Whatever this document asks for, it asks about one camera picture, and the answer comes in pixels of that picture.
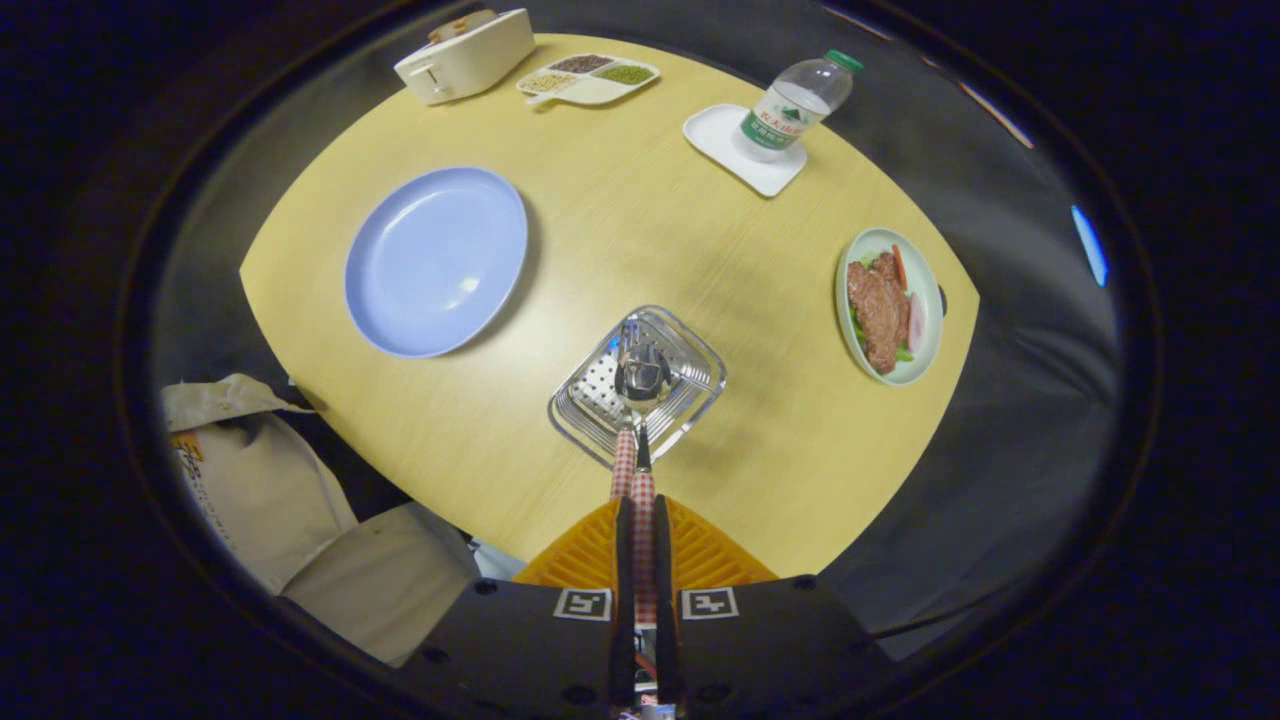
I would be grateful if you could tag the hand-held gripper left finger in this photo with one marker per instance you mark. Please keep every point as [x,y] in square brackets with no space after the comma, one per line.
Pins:
[625,600]

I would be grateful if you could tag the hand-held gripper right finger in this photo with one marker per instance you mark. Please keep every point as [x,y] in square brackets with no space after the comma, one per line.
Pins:
[665,600]

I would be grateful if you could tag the metal cutlery drainer basket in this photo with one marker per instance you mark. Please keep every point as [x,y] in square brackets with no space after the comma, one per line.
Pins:
[690,380]

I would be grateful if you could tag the green plate with meat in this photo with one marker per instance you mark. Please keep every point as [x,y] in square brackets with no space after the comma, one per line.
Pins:
[880,310]

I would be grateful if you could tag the black backdrop cloth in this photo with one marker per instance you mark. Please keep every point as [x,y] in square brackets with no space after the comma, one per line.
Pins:
[1000,460]

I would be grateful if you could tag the person's beige clothing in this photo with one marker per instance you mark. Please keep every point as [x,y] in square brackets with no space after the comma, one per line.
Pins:
[270,490]

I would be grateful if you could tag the blue plate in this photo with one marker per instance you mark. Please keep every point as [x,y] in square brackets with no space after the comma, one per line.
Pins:
[430,260]

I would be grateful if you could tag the white square coaster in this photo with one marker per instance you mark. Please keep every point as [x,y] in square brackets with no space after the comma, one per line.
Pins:
[720,135]

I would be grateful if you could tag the clear water bottle green cap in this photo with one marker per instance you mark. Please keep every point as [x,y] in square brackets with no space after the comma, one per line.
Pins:
[790,110]

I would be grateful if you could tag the white divided dish with beans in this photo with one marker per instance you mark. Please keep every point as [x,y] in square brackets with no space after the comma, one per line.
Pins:
[595,92]

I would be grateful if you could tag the cream toaster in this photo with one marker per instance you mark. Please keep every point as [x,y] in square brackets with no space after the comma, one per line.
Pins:
[480,60]

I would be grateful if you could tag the toast bread slice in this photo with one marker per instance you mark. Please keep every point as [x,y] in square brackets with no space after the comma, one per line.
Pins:
[447,32]
[478,20]

